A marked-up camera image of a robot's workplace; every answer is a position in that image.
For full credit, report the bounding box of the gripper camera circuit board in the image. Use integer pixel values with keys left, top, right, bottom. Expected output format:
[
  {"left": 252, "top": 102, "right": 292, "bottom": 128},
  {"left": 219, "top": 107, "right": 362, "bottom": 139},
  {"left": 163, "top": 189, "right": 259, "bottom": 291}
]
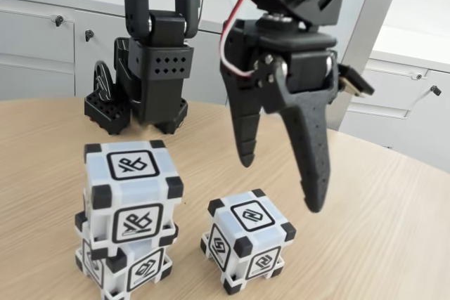
[{"left": 337, "top": 63, "right": 374, "bottom": 99}]

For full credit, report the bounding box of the white cube zigzag diamond symbol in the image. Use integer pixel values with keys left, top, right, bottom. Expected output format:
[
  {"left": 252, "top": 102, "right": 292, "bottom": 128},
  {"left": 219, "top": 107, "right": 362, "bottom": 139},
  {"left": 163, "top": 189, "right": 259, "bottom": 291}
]
[{"left": 200, "top": 189, "right": 298, "bottom": 296}]

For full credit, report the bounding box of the white cube overlapping squares symbol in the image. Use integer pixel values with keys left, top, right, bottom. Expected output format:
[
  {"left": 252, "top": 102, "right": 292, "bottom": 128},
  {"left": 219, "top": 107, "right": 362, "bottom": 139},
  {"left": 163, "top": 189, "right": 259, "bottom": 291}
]
[{"left": 72, "top": 210, "right": 179, "bottom": 297}]

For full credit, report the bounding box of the red white servo cable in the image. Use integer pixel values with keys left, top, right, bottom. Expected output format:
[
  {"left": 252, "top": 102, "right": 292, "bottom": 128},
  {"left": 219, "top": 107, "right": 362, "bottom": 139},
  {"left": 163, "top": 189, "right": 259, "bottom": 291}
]
[{"left": 218, "top": 0, "right": 268, "bottom": 78}]

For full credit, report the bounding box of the grey metal pillar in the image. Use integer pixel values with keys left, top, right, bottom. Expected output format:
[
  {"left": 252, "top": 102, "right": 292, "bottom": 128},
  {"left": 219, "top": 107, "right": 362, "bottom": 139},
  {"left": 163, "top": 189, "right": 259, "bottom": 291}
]
[{"left": 317, "top": 0, "right": 409, "bottom": 134}]

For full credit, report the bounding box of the white cube crossed lines symbol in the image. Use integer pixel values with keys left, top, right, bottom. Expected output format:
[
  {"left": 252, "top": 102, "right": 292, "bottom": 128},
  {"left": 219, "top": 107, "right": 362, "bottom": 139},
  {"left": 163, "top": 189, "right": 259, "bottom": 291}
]
[{"left": 83, "top": 139, "right": 185, "bottom": 261}]

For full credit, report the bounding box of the black round clamp knob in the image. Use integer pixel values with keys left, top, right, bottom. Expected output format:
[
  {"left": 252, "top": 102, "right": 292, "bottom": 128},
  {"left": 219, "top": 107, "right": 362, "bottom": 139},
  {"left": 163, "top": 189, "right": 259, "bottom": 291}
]
[{"left": 92, "top": 60, "right": 114, "bottom": 103}]

